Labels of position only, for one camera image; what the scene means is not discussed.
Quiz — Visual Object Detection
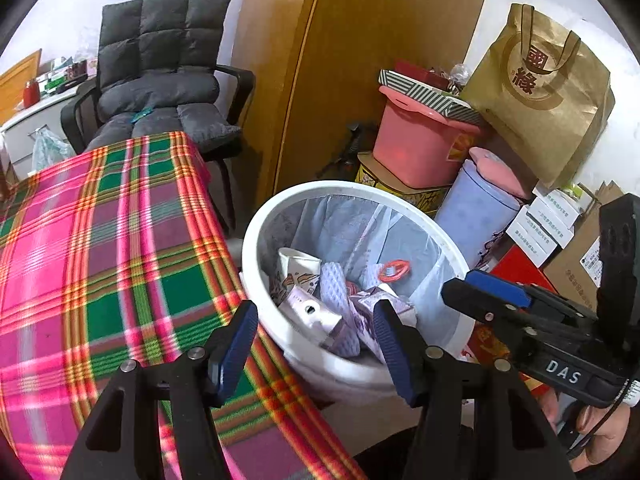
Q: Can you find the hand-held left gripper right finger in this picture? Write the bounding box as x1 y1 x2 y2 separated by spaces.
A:
372 299 576 480

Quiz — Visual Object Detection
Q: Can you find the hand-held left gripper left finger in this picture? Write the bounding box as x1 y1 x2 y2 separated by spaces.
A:
60 300 259 480

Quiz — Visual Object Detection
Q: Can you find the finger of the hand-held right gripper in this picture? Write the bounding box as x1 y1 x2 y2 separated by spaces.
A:
465 269 598 323
441 279 551 341

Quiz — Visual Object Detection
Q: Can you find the purple milk carton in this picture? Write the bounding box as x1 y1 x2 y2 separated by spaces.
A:
350 282 418 356

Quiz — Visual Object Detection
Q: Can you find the white rimmed trash bin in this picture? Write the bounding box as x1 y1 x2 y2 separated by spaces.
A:
241 180 476 392

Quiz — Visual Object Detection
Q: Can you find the white drink carton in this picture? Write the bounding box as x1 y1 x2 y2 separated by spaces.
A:
277 287 351 348

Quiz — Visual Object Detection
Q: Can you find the white foam fruit net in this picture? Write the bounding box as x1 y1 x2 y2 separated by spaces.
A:
320 260 352 322

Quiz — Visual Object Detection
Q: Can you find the crushed patterned paper cup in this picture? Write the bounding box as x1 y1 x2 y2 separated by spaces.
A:
270 247 322 306

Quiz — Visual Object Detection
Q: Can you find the person's right hand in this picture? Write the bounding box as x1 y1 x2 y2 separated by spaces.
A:
542 390 640 473

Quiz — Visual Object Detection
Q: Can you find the brown cardboard box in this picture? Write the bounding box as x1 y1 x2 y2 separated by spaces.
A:
542 180 621 301

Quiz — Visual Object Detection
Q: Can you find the blue container pink lid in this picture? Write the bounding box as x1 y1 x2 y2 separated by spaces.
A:
434 147 536 271

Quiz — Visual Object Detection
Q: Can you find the plaid tablecloth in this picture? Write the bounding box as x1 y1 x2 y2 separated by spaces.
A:
0 131 366 480

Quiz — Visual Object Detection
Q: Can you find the white bin liner bag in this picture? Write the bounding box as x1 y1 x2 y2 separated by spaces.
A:
270 195 451 311

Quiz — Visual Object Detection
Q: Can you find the yellow patterned cardboard box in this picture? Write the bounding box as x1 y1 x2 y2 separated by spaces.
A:
356 152 451 208

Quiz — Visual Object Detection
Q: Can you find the pink plastic bucket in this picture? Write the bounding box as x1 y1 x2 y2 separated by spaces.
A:
372 85 488 188

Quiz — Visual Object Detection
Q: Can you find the gold paper bag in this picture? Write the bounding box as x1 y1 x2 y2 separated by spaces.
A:
460 2 616 188

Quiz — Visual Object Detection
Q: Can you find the striped gift box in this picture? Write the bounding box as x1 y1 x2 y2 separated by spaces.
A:
377 70 483 126

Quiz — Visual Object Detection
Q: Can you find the black plastic object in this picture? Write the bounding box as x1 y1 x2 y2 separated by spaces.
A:
332 120 381 176

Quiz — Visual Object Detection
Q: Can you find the small red box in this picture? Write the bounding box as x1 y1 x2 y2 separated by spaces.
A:
395 60 451 88

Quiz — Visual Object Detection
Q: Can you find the black office chair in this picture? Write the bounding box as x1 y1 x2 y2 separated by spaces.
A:
60 65 257 236

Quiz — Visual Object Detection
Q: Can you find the clear plastic bag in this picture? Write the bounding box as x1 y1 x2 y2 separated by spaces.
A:
31 127 76 173

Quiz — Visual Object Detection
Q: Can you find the large wooden wardrobe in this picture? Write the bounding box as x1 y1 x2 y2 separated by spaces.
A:
232 0 496 201

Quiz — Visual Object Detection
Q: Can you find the white side cabinet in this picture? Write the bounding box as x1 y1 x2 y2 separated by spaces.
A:
0 80 86 181

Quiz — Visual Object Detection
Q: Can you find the pile of small desk items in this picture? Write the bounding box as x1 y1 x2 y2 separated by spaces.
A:
37 55 101 96

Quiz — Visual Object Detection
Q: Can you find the wooden bed headboard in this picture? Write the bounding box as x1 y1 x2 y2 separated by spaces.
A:
0 49 43 126

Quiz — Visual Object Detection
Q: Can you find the red plastic ring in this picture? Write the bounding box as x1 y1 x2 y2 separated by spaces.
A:
377 259 413 283

